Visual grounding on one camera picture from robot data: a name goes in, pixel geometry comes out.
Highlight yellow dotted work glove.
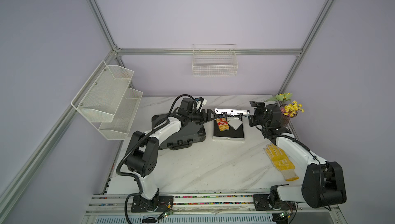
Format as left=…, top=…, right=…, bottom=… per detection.
left=264, top=144, right=299, bottom=181

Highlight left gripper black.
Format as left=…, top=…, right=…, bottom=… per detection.
left=187, top=108, right=219, bottom=126

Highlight white wire wall basket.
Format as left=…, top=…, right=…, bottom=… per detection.
left=192, top=44, right=238, bottom=77

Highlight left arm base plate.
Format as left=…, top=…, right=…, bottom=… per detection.
left=130, top=195, right=174, bottom=213

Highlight aluminium frame rail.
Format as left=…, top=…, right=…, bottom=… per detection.
left=84, top=191, right=343, bottom=216

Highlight dark grey poker case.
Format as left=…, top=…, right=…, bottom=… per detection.
left=151, top=114, right=206, bottom=151

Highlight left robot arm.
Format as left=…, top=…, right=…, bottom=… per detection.
left=116, top=94, right=219, bottom=212

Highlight yellow artificial flowers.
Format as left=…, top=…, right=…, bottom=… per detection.
left=266, top=93, right=304, bottom=118

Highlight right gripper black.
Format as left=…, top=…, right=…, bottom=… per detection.
left=248, top=101, right=269, bottom=129

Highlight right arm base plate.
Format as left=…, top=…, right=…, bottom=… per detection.
left=253, top=194, right=296, bottom=211

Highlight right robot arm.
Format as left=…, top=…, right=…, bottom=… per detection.
left=249, top=101, right=347, bottom=210

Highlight purple glass vase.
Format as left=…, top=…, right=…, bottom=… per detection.
left=280, top=104, right=298, bottom=127

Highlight white two-tier mesh shelf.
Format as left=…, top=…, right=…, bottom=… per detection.
left=71, top=61, right=143, bottom=140

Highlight white card deck box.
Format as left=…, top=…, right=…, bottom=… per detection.
left=228, top=119, right=243, bottom=130

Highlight silver aluminium poker case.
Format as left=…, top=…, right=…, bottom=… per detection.
left=213, top=108, right=250, bottom=141

